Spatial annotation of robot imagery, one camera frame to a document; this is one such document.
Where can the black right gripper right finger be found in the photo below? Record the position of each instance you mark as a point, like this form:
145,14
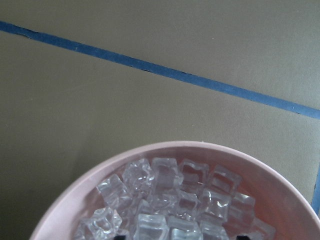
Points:
241,237

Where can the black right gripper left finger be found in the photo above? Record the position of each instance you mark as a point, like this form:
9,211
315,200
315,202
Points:
120,237

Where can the clear ice cubes pile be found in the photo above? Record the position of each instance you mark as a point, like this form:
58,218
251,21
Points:
162,199

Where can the pink bowl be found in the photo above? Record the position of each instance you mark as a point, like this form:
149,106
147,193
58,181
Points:
278,202

